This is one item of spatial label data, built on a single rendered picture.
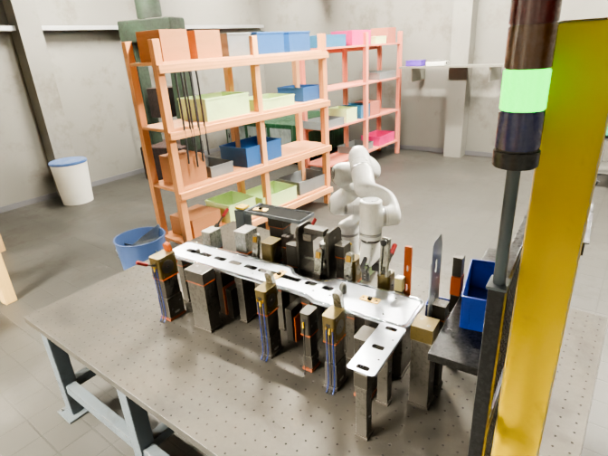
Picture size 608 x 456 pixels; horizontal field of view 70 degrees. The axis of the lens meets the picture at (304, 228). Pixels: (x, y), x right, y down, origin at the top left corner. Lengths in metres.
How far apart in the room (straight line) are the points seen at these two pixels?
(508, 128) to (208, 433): 1.45
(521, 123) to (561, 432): 1.33
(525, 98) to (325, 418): 1.35
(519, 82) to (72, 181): 6.74
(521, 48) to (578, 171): 0.27
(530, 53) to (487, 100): 7.53
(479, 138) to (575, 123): 7.52
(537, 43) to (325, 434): 1.39
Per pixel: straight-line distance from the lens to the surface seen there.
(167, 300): 2.37
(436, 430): 1.77
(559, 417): 1.95
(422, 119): 8.71
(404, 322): 1.73
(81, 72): 8.06
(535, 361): 1.11
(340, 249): 2.04
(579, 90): 0.90
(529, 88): 0.77
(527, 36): 0.76
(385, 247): 1.90
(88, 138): 8.08
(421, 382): 1.75
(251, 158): 4.77
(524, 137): 0.78
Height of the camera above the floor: 1.99
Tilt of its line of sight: 23 degrees down
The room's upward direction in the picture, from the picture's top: 3 degrees counter-clockwise
